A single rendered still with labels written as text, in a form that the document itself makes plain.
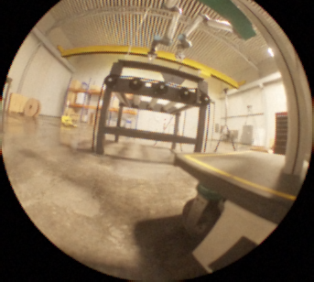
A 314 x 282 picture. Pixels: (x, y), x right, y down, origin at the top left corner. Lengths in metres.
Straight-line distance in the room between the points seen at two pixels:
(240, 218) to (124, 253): 0.34
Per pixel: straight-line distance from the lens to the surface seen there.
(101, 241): 0.44
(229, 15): 1.07
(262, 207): 0.17
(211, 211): 0.36
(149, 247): 0.43
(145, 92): 1.19
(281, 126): 2.24
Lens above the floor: 0.39
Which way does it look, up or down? 2 degrees up
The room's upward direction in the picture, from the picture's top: 8 degrees clockwise
